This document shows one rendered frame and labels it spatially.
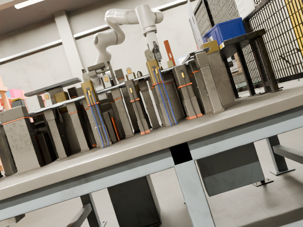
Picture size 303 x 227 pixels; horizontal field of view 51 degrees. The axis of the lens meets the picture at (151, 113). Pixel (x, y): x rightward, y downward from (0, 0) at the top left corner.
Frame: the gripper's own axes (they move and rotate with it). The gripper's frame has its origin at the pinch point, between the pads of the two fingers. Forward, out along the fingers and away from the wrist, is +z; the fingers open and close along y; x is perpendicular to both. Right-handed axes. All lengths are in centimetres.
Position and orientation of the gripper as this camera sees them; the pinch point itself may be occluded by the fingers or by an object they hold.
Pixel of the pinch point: (158, 59)
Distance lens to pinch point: 181.4
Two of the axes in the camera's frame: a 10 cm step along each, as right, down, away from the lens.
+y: 0.4, 0.0, -10.0
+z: 3.0, 9.5, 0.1
